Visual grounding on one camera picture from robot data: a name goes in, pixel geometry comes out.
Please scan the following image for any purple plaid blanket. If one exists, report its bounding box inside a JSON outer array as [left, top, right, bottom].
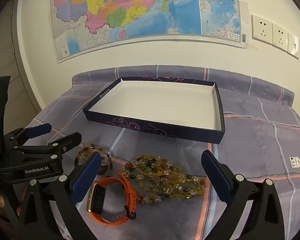
[[5, 65, 300, 240]]

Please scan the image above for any colourful wall map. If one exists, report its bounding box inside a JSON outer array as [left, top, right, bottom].
[[49, 0, 257, 63]]

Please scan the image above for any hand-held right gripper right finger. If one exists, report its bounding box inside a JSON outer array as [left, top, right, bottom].
[[197, 150, 284, 240]]

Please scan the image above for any amber speckled bangle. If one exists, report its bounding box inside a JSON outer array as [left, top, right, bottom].
[[74, 144, 113, 176]]

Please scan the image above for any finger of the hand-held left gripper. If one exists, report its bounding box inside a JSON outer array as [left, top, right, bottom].
[[4, 123, 52, 153], [14, 132, 82, 160]]

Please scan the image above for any amber flower bead bracelet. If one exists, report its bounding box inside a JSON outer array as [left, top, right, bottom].
[[119, 155, 188, 204]]

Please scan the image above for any dark purple shallow box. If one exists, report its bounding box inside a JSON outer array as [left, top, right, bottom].
[[83, 77, 225, 144]]

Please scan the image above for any orange strap smartwatch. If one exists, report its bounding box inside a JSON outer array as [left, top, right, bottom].
[[86, 177, 137, 224]]

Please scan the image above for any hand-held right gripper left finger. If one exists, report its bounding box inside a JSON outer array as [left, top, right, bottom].
[[17, 152, 102, 240]]

